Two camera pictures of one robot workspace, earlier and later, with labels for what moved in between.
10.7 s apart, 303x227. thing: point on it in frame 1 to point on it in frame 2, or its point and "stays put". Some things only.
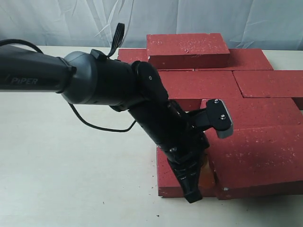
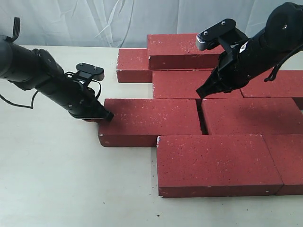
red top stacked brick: [187, 51] stays put
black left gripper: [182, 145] to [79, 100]
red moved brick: [201, 84] stays put
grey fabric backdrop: [271, 24] stays put
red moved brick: [261, 162] to [137, 122]
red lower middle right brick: [261, 113] stays put
